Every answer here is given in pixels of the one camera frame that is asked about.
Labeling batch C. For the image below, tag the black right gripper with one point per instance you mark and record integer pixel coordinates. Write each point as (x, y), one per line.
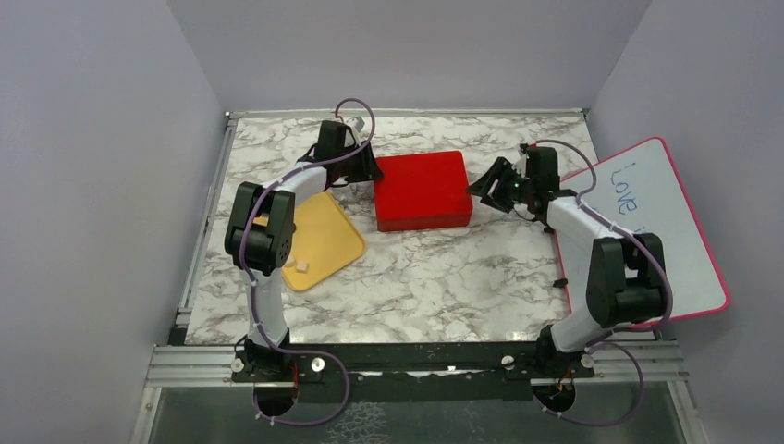
(499, 170)

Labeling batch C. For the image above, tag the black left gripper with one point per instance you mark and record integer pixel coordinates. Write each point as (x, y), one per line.
(368, 168)

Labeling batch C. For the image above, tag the red box lid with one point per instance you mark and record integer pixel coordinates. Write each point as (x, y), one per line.
(422, 191)

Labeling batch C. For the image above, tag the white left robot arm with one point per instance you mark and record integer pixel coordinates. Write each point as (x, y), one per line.
(260, 229)

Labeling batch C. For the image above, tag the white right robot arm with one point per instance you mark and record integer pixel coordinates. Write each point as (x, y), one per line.
(626, 283)

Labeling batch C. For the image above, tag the yellow plastic tray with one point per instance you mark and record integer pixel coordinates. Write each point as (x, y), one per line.
(325, 238)

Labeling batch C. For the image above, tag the pink framed whiteboard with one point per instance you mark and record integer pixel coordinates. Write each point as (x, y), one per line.
(641, 190)

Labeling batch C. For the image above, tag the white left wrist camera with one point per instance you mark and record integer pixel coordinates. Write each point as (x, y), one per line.
(357, 124)

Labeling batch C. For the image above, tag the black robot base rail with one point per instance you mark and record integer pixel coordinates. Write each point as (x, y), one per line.
(404, 372)

